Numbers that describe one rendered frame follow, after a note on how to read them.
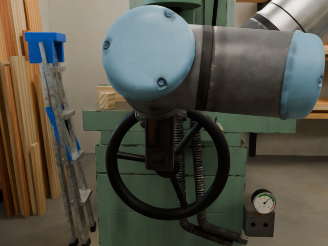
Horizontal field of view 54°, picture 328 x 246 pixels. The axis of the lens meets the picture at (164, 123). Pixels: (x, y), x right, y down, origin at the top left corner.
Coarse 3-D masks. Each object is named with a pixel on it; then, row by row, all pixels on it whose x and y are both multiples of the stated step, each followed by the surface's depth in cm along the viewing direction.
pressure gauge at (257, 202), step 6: (258, 192) 88; (264, 192) 86; (270, 192) 88; (252, 198) 88; (258, 198) 87; (264, 198) 87; (270, 198) 87; (252, 204) 89; (258, 204) 87; (270, 204) 87; (258, 210) 88; (264, 210) 88; (270, 210) 87
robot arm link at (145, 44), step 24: (120, 24) 30; (144, 24) 30; (168, 24) 30; (192, 24) 33; (120, 48) 30; (144, 48) 30; (168, 48) 29; (192, 48) 29; (120, 72) 30; (144, 72) 29; (168, 72) 29; (192, 72) 30; (144, 96) 30; (168, 96) 32; (192, 96) 31
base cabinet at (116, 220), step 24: (144, 192) 95; (168, 192) 95; (192, 192) 94; (240, 192) 93; (120, 216) 97; (144, 216) 96; (192, 216) 96; (216, 216) 95; (240, 216) 95; (120, 240) 99; (144, 240) 98; (168, 240) 98; (192, 240) 97
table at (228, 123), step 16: (96, 112) 91; (112, 112) 90; (128, 112) 90; (96, 128) 92; (112, 128) 91; (144, 128) 91; (224, 128) 90; (240, 128) 89; (256, 128) 89; (272, 128) 89; (288, 128) 89
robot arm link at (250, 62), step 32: (224, 32) 31; (256, 32) 31; (288, 32) 32; (224, 64) 30; (256, 64) 30; (288, 64) 29; (320, 64) 30; (224, 96) 31; (256, 96) 31; (288, 96) 30
